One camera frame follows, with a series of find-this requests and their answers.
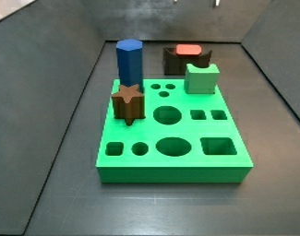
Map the red square-circle forked block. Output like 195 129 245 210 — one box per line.
175 44 202 55

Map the black curved regrasp stand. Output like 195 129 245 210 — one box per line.
163 48 212 76

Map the green fixture block with holes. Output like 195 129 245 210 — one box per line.
96 78 253 183

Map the blue hexagonal prism peg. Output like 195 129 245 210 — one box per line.
116 39 143 91

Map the green arch-topped block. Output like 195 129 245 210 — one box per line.
183 64 219 94

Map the brown star prism peg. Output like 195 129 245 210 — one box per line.
111 85 144 126

